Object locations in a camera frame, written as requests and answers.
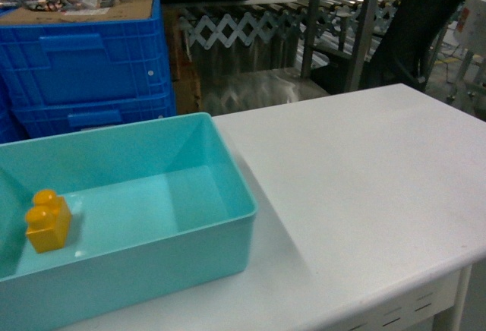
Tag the light blue plastic box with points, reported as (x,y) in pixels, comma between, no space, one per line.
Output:
(158,206)

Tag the blue crate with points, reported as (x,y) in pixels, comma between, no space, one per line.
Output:
(56,58)
(61,119)

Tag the blue crate lower right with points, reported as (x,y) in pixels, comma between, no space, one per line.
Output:
(61,119)

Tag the yellow toy block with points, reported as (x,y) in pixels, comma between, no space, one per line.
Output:
(48,221)

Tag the expandable roller conveyor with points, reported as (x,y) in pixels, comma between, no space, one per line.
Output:
(248,23)

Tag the black office chair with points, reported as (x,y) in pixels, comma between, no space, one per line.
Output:
(403,50)

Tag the brown cardboard sheet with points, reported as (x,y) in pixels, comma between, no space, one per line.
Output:
(83,8)

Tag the blue crate upper right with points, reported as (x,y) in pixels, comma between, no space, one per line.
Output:
(56,58)

